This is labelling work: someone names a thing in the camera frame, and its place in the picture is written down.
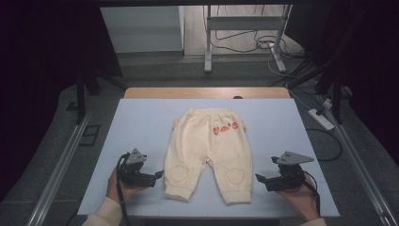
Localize aluminium rail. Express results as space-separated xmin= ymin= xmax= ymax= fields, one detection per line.
xmin=326 ymin=108 xmax=399 ymax=226
xmin=25 ymin=115 xmax=92 ymax=226

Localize light blue mat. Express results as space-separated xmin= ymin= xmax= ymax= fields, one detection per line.
xmin=76 ymin=98 xmax=341 ymax=218

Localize person's right hand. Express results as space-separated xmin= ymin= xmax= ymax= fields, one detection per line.
xmin=276 ymin=172 xmax=321 ymax=222

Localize cream baby pants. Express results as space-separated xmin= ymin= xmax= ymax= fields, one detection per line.
xmin=163 ymin=107 xmax=254 ymax=205

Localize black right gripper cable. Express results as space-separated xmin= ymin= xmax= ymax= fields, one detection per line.
xmin=301 ymin=170 xmax=322 ymax=218

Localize person's left hand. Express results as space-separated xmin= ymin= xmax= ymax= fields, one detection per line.
xmin=105 ymin=168 xmax=149 ymax=205

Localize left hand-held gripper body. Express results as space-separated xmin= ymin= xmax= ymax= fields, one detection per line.
xmin=117 ymin=148 xmax=158 ymax=188

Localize black floor cable loop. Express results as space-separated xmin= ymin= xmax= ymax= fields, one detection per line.
xmin=305 ymin=127 xmax=343 ymax=163

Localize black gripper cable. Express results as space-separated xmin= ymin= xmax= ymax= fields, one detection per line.
xmin=115 ymin=152 xmax=132 ymax=226
xmin=301 ymin=170 xmax=322 ymax=218

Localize tangled black floor cables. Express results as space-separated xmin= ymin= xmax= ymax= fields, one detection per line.
xmin=209 ymin=6 xmax=307 ymax=61

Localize black stand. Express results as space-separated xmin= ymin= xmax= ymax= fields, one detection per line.
xmin=74 ymin=67 xmax=126 ymax=125
xmin=285 ymin=57 xmax=354 ymax=125

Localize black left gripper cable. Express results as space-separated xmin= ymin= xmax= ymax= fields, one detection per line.
xmin=115 ymin=152 xmax=132 ymax=226

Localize white metal stand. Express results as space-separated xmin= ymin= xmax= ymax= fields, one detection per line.
xmin=202 ymin=4 xmax=294 ymax=75

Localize white power strip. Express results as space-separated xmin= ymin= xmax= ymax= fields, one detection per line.
xmin=307 ymin=107 xmax=336 ymax=132

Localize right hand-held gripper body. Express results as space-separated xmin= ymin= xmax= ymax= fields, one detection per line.
xmin=270 ymin=151 xmax=315 ymax=191

